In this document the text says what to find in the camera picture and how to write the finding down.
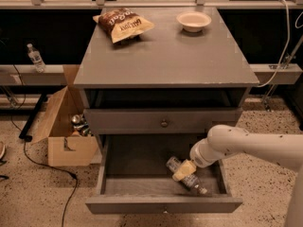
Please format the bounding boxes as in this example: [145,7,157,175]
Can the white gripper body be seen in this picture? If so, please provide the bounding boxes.
[189,139,227,168]

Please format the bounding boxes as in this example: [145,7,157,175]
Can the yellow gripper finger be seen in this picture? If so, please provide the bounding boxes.
[172,159,196,182]

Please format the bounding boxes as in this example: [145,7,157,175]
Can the blue label plastic bottle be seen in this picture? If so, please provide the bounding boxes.
[166,156,207,195]

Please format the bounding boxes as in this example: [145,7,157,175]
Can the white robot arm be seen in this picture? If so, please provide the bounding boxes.
[172,125,303,227]

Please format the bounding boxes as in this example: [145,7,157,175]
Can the closed grey top drawer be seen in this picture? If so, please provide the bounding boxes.
[84,108,242,134]

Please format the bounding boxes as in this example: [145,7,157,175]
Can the open grey middle drawer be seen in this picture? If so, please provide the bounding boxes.
[86,134,242,214]

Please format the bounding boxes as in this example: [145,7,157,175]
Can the clear water bottle on shelf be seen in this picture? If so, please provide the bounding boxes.
[27,44,45,73]

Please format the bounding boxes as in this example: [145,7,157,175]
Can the grey wooden cabinet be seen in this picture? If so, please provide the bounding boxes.
[73,6,260,136]

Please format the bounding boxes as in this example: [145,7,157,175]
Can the metal cans in box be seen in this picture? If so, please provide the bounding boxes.
[71,114,92,136]

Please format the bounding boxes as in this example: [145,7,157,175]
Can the open cardboard box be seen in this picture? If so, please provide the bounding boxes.
[32,65,101,166]

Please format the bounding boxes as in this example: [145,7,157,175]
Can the white paper bowl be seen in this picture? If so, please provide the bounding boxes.
[176,11,212,33]

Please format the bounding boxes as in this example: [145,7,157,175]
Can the brown chip bag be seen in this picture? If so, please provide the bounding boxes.
[93,8,154,44]

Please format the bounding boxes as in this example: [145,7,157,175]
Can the black floor cable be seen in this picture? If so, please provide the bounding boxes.
[0,38,79,227]

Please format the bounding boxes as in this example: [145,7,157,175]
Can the grey low shelf rail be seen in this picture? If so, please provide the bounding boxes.
[0,64,79,86]

